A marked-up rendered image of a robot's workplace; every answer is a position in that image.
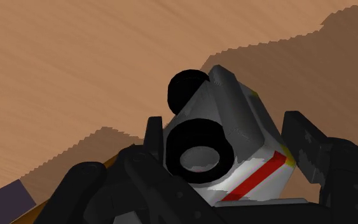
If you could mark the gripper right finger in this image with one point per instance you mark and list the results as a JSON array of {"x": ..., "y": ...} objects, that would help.
[{"x": 346, "y": 173}]

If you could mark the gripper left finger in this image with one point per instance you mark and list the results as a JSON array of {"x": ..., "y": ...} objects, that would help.
[{"x": 141, "y": 180}]

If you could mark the white toy car, red stripe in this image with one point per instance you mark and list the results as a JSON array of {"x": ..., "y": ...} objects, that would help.
[{"x": 247, "y": 124}]

